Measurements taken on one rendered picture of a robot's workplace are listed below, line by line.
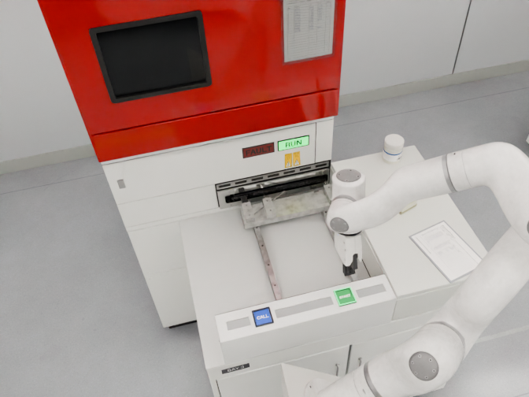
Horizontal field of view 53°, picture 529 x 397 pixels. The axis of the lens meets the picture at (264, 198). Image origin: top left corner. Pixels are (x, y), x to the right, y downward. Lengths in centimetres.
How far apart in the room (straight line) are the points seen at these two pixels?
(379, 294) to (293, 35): 82
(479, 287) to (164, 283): 148
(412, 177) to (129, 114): 85
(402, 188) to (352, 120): 252
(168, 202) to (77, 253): 130
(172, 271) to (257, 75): 102
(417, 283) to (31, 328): 201
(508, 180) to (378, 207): 28
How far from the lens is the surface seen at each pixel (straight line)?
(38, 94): 348
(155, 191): 194
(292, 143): 190
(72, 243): 325
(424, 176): 126
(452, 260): 179
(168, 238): 214
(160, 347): 272
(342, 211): 126
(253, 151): 188
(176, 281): 237
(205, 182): 194
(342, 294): 166
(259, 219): 195
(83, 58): 155
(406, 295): 169
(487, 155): 124
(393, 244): 179
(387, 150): 201
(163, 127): 169
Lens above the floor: 236
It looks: 47 degrees down
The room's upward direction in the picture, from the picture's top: 4 degrees counter-clockwise
